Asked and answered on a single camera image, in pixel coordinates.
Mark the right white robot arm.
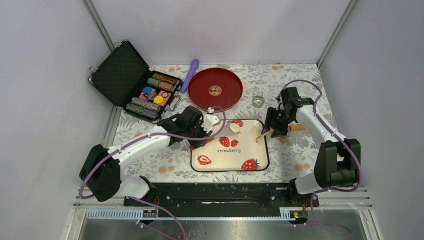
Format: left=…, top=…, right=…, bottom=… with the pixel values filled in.
left=261, top=87, right=361, bottom=206

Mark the purple silicone handle tool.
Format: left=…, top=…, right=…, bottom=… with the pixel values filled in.
left=180, top=59, right=200, bottom=94

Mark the metal spatula orange handle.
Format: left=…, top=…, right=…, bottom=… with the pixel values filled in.
left=188, top=121, right=239, bottom=152

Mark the round red lacquer plate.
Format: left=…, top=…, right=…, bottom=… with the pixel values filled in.
left=187, top=67, right=244, bottom=111

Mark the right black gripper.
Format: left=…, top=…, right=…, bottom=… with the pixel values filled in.
left=260, top=106, right=294, bottom=139

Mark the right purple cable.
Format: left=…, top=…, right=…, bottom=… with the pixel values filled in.
left=276, top=79, right=364, bottom=238

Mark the small dough piece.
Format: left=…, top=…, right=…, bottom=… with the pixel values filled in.
left=249, top=126, right=265, bottom=146

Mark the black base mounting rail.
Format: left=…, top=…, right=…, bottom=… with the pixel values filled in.
left=141, top=182, right=324, bottom=218

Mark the blue poker chip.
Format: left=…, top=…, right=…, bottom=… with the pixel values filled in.
left=142, top=86, right=153, bottom=94

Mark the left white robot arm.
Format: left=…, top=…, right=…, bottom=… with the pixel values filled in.
left=78, top=105, right=227, bottom=206

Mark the yellow poker chip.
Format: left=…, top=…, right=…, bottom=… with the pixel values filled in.
left=153, top=95, right=164, bottom=105

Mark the round metal cutter ring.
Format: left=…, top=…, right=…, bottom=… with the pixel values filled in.
left=251, top=95, right=266, bottom=109

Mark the wooden dough roller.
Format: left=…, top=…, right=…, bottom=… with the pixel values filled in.
left=267, top=123, right=306, bottom=140

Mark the black poker chip case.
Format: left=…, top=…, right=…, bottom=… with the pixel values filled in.
left=88, top=39, right=183, bottom=123

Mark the strawberry pattern white tray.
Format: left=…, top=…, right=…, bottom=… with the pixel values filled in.
left=191, top=119, right=270, bottom=172

